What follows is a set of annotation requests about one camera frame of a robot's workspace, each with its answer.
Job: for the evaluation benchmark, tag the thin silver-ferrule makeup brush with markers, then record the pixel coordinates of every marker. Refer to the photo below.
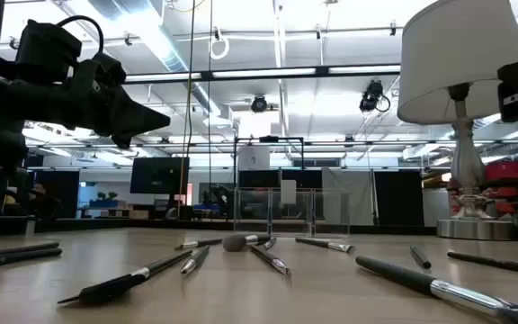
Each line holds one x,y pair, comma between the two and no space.
326,245
270,260
196,244

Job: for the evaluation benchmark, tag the black angled-tip makeup brush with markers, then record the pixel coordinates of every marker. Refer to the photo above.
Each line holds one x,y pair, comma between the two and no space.
106,288

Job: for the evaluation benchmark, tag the slim grey-tipped makeup brush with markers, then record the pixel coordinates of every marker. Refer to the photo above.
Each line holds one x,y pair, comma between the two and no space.
16,249

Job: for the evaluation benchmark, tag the short black makeup brush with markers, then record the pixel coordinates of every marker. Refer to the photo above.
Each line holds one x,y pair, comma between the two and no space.
421,258

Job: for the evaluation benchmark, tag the clear acrylic organizer container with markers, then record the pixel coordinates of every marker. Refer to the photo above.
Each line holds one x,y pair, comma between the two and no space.
286,216

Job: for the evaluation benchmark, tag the black background robot arm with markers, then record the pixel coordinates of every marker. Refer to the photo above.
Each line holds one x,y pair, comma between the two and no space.
218,200

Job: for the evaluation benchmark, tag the black monitor on stand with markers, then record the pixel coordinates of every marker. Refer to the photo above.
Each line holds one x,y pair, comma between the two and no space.
158,175

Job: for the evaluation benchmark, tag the red storage bin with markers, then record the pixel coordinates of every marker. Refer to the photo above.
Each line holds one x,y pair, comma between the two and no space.
511,171

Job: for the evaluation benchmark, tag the small green potted plants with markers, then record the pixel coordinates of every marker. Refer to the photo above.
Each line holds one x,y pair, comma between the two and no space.
106,196

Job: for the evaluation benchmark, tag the white-shade silver table lamp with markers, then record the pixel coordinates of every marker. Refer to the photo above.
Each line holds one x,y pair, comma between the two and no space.
457,54

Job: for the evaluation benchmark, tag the black partition panel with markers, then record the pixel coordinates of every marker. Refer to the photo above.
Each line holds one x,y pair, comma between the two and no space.
398,198
61,193

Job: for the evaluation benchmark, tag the white box on rig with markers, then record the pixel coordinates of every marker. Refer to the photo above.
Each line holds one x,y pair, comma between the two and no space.
253,158

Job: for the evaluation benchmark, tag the small white paper sheet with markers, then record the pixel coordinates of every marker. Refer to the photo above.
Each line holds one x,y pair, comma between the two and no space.
288,191

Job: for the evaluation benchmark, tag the white hanging cloth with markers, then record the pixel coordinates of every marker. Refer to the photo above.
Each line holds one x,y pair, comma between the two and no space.
349,198

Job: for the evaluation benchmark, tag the black ceiling light bar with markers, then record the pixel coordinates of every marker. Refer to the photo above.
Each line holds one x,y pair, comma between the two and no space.
322,70

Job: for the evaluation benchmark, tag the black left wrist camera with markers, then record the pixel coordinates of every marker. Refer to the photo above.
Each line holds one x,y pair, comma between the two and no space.
45,49

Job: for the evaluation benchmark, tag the silver ceiling air duct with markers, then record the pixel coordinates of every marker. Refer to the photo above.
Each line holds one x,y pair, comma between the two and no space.
169,54

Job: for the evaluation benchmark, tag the black aluminium table frame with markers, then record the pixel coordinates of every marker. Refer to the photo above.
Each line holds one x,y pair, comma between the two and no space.
151,225

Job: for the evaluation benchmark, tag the round black ceiling camera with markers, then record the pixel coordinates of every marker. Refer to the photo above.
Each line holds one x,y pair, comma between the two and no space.
259,104

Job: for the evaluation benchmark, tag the black metal frame rig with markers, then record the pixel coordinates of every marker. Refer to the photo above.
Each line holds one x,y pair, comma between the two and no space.
268,139

